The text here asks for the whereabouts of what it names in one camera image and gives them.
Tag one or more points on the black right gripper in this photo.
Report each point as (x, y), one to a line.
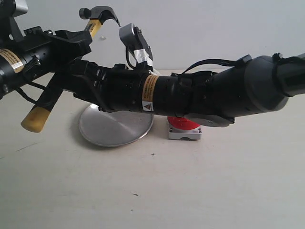
(84, 79)

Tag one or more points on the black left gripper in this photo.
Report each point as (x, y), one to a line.
(48, 52)

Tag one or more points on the black and yellow claw hammer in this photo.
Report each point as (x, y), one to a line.
(37, 117)

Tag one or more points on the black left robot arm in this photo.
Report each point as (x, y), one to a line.
(12, 60)

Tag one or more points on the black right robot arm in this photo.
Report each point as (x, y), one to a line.
(250, 86)

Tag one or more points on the red dome push button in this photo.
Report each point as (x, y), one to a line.
(182, 128)

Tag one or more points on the round steel plate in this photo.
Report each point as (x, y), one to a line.
(113, 129)

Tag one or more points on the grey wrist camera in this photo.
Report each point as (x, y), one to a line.
(138, 52)

